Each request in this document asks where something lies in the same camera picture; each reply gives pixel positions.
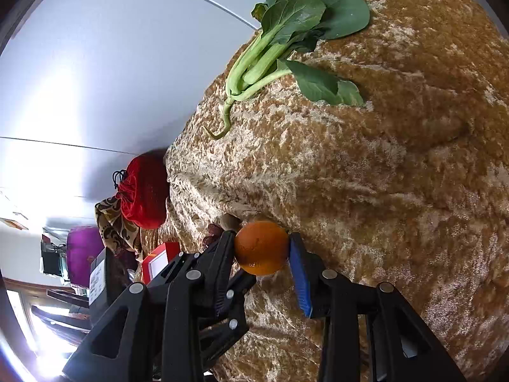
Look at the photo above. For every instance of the purple tote bag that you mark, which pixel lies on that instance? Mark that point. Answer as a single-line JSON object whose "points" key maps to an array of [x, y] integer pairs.
{"points": [[82, 254]]}

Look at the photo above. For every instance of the brown floral patterned cloth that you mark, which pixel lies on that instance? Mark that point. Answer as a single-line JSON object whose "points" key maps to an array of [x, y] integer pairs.
{"points": [[119, 227]]}

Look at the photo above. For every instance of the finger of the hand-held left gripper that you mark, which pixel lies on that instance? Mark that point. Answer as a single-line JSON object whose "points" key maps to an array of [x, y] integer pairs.
{"points": [[232, 311]]}

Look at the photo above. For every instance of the red shallow box tray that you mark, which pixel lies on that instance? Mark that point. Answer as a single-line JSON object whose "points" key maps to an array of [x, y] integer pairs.
{"points": [[159, 263]]}

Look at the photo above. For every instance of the orange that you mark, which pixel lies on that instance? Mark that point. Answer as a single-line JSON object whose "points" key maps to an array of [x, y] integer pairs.
{"points": [[260, 248]]}

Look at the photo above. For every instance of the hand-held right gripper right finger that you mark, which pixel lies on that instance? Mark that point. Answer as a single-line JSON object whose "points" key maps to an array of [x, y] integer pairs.
{"points": [[300, 278]]}

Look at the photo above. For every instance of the green bok choy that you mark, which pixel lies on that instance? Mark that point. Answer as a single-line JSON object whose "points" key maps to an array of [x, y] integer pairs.
{"points": [[296, 20]]}

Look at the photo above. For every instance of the golden velvet tablecloth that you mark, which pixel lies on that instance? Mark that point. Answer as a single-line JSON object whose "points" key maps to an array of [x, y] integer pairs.
{"points": [[377, 167]]}

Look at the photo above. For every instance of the red date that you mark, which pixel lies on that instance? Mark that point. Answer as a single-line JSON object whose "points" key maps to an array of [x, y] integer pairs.
{"points": [[212, 233]]}

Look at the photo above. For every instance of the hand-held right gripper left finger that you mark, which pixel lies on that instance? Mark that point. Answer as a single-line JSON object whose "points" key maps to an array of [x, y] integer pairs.
{"points": [[222, 255]]}

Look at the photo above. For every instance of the orange framed wall picture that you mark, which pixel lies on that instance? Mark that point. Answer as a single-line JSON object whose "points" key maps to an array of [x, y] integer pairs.
{"points": [[12, 222]]}

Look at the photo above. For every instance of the brown longan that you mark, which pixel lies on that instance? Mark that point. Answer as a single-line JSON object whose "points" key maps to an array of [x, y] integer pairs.
{"points": [[230, 223]]}

